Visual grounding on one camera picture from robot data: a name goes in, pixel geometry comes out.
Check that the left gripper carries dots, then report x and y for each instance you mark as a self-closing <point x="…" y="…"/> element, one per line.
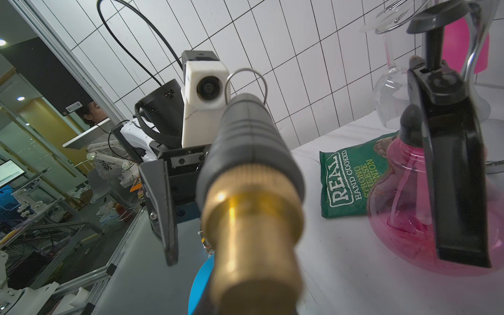
<point x="169" y="185"/>

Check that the blue spray bottle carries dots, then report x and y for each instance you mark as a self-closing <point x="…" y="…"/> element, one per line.
<point x="251" y="193"/>

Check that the pink pressure sprayer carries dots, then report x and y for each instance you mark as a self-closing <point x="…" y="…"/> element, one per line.
<point x="435" y="207"/>

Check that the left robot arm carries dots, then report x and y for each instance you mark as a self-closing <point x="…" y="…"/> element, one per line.
<point x="140" y="148"/>

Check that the green chips bag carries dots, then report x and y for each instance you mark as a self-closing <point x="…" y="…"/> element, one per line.
<point x="348" y="175"/>

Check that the clear wine glass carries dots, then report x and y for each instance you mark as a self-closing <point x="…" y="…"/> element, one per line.
<point x="390" y="97"/>

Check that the pink wine glass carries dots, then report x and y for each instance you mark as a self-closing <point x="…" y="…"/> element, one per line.
<point x="456" y="47"/>

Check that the metal wine glass rack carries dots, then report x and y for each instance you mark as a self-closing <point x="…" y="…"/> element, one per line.
<point x="479" y="19"/>

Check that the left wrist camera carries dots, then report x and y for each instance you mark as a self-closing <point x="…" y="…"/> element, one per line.
<point x="204" y="94"/>

